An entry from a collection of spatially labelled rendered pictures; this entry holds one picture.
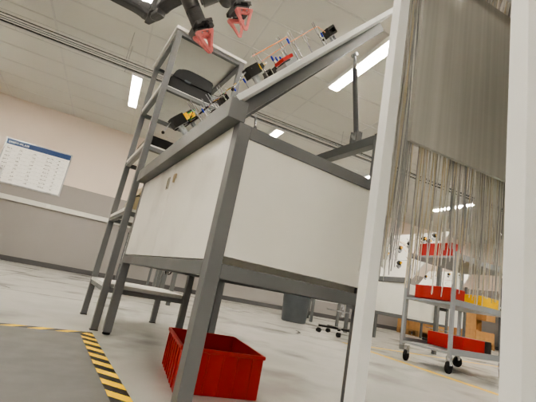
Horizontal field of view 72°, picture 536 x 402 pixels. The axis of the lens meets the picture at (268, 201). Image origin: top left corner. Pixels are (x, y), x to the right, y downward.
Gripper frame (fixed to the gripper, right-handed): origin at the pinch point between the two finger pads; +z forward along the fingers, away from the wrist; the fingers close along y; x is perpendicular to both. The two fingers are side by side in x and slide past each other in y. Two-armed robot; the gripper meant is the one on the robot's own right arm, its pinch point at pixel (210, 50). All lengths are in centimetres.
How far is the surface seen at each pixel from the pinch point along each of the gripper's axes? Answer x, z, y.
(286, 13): -210, -86, 211
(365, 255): 15, 70, -62
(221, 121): 17.6, 28.0, -24.4
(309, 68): -31.0, 18.8, -10.6
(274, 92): -11.1, 23.1, -12.6
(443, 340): -155, 255, 99
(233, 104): 14.3, 25.3, -29.2
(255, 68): -14.0, 11.2, -1.9
